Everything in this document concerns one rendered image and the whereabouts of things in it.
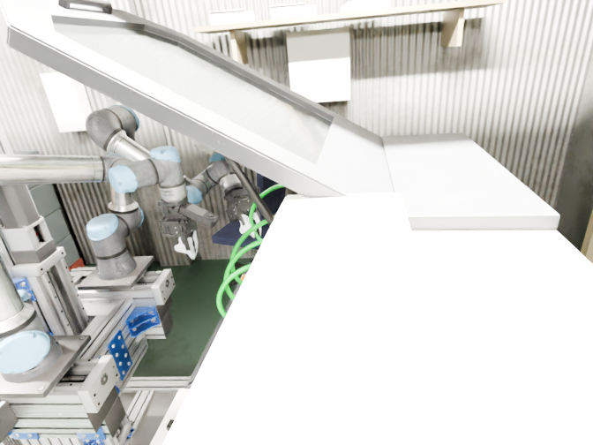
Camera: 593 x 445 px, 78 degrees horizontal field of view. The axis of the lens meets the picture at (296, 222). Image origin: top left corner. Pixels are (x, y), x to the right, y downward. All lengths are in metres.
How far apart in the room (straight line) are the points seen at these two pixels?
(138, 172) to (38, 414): 0.78
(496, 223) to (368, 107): 2.44
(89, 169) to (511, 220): 1.03
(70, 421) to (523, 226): 1.30
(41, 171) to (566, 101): 3.41
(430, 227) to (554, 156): 3.01
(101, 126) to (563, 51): 3.13
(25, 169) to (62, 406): 0.68
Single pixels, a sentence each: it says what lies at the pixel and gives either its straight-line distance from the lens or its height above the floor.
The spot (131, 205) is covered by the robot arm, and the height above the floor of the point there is 1.28.
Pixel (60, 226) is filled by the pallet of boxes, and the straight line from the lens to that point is 3.96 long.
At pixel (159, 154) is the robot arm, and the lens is 1.10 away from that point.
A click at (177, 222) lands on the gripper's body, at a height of 1.36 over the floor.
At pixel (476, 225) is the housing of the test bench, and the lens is 0.77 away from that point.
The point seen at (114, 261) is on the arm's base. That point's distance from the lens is 1.63.
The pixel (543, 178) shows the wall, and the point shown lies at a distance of 3.74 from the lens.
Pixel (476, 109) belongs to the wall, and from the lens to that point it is 3.34.
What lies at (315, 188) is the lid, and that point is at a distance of 0.69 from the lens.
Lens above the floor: 1.80
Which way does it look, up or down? 25 degrees down
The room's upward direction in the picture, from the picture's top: 5 degrees counter-clockwise
